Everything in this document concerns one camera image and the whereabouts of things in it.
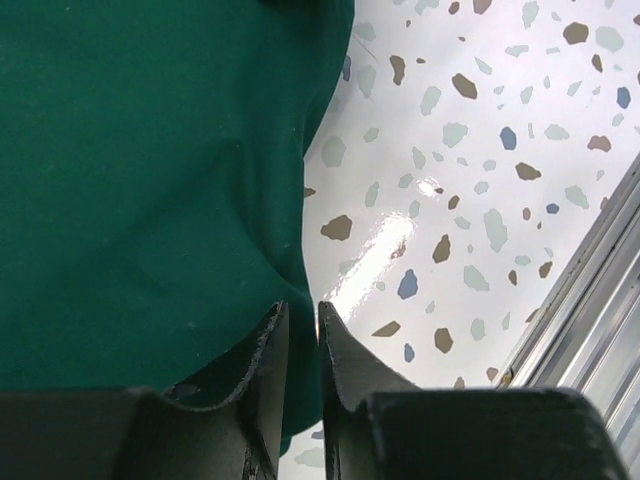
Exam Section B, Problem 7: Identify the green surgical drape cloth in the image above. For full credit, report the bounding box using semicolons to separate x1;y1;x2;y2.
1;1;355;438

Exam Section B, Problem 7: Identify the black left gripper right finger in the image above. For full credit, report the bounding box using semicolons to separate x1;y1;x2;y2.
318;302;630;480

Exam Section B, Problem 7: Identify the aluminium extrusion frame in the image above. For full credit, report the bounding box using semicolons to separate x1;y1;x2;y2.
497;162;639;469

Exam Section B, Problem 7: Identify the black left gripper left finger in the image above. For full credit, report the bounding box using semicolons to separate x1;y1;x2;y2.
1;302;289;479

